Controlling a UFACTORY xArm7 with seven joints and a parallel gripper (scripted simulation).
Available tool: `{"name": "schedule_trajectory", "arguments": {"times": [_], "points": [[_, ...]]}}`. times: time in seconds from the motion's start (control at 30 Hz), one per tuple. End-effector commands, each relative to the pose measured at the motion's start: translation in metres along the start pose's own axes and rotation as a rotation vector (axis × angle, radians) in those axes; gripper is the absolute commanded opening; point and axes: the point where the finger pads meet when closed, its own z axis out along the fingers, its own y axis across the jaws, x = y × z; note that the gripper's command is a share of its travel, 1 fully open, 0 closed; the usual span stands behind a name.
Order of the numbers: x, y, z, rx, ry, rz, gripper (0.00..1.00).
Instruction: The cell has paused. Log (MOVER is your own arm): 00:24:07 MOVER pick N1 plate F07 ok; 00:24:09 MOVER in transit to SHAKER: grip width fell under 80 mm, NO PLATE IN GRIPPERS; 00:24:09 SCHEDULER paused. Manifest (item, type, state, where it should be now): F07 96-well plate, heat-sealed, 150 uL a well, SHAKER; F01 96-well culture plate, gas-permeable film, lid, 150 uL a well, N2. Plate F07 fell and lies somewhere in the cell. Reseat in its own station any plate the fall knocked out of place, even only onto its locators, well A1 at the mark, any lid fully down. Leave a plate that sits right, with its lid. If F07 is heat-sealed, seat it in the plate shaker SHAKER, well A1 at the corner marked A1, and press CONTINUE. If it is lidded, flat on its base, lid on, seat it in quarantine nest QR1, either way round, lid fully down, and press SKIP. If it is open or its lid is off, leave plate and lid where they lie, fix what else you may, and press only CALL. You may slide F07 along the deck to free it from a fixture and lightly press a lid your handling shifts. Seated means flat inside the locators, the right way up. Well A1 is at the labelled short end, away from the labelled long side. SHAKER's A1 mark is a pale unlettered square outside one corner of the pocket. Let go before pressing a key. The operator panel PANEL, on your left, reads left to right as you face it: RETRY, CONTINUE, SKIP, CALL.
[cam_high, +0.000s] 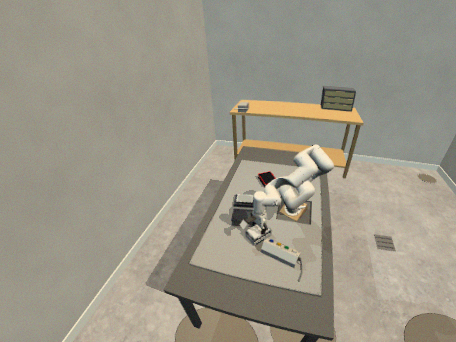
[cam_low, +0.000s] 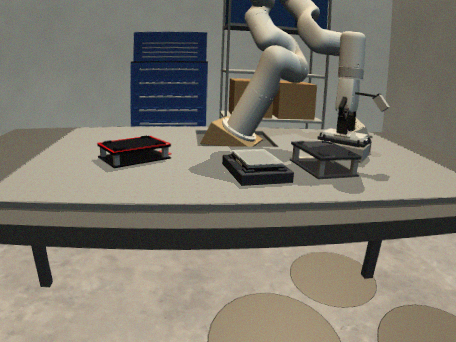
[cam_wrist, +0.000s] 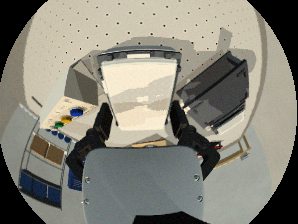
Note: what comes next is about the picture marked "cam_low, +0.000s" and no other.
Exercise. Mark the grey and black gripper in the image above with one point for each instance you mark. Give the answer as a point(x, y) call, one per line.
point(347, 99)

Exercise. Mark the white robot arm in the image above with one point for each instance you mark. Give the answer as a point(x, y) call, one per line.
point(288, 63)

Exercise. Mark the beige button panel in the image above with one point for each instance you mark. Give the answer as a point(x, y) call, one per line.
point(360, 128)

